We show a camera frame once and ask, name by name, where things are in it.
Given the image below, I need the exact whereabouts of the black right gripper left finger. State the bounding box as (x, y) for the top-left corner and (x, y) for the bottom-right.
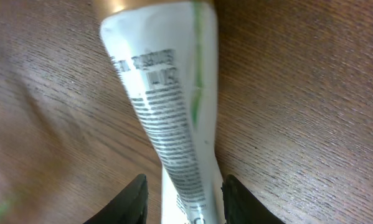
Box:
(84, 174), (148, 224)

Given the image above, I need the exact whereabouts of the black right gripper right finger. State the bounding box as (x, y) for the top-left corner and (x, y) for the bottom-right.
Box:
(222, 174), (285, 224)

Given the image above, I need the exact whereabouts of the white tube with beige cap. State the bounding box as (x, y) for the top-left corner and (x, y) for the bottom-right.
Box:
(93, 0), (225, 223)

